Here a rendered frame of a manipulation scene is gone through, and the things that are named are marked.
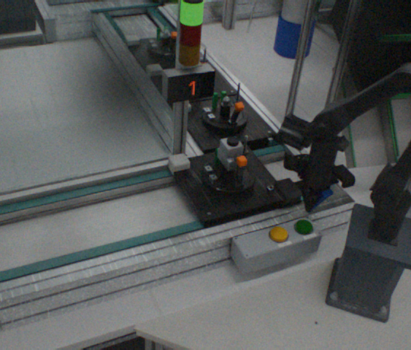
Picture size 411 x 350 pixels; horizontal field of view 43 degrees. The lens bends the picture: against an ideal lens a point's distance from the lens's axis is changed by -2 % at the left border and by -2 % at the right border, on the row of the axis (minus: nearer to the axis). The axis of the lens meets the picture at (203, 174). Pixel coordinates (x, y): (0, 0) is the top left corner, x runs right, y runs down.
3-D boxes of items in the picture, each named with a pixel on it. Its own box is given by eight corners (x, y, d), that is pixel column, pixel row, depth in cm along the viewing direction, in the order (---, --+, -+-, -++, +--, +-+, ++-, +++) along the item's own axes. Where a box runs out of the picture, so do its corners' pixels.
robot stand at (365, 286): (386, 324, 117) (415, 266, 104) (324, 304, 120) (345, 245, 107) (391, 278, 128) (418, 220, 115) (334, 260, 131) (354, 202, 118)
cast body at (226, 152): (243, 168, 131) (247, 145, 126) (228, 171, 129) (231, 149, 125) (228, 149, 137) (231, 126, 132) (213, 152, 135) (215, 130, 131)
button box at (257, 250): (317, 251, 128) (323, 233, 124) (242, 275, 120) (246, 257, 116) (303, 232, 132) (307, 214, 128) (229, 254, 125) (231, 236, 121)
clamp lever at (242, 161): (244, 184, 130) (247, 160, 125) (236, 186, 129) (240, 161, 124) (237, 176, 132) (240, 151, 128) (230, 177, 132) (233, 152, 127)
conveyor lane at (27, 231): (318, 218, 143) (326, 190, 136) (-2, 308, 113) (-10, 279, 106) (268, 157, 162) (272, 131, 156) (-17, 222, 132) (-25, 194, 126)
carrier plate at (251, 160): (290, 203, 133) (291, 197, 132) (204, 227, 124) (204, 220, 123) (246, 150, 149) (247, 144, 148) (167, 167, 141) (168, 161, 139)
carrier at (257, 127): (277, 140, 155) (284, 103, 147) (203, 156, 146) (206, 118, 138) (239, 99, 171) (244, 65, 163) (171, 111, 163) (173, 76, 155)
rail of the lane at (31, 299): (346, 228, 140) (356, 198, 133) (3, 331, 108) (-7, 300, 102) (334, 215, 144) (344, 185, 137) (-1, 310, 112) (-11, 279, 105)
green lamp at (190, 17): (206, 24, 115) (207, 3, 112) (185, 27, 114) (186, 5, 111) (196, 16, 119) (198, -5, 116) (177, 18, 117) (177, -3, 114)
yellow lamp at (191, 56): (202, 64, 122) (204, 45, 119) (182, 67, 120) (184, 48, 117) (194, 55, 125) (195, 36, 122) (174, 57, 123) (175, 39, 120)
